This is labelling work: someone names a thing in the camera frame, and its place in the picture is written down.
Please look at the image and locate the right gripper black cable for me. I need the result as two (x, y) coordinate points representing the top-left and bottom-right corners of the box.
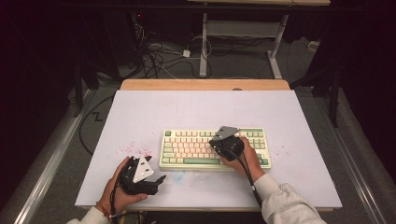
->
(225, 147), (263, 209)

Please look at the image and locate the white metal desk frame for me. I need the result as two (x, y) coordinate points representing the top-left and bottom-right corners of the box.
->
(199, 12), (290, 80)

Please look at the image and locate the person's left hand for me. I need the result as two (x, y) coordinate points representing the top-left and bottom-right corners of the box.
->
(98, 156), (149, 216)

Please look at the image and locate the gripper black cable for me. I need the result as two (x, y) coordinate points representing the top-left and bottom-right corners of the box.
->
(225, 147), (263, 209)
(108, 167), (148, 224)

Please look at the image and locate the tangle of black floor cables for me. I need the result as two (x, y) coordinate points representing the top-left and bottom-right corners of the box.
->
(133, 22), (213, 79)

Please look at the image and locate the aluminium rail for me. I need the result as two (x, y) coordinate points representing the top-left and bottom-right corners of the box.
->
(13, 89), (95, 224)
(313, 92), (388, 224)

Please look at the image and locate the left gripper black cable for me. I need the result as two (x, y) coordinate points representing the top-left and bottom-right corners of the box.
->
(108, 167), (148, 224)

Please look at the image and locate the person's right hand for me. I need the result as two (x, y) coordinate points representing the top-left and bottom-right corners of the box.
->
(219, 136), (266, 183)

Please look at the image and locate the black metal stand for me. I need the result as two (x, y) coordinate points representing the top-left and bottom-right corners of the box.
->
(290, 66), (342, 129)
(72, 59), (101, 119)

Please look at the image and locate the small white box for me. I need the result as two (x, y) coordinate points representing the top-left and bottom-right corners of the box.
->
(306, 39), (321, 52)

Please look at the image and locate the red bracelet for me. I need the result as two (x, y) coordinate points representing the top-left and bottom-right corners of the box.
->
(95, 201), (110, 219)

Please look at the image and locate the green and cream keyboard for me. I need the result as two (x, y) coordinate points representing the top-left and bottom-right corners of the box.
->
(159, 127), (272, 172)

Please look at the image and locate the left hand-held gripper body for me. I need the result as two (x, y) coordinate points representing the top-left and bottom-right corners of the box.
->
(118, 156), (160, 197)

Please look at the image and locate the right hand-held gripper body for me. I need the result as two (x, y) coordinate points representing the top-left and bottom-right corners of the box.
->
(208, 125), (246, 162)

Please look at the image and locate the black floor cable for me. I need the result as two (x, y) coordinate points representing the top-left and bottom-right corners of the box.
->
(78, 94), (115, 157)

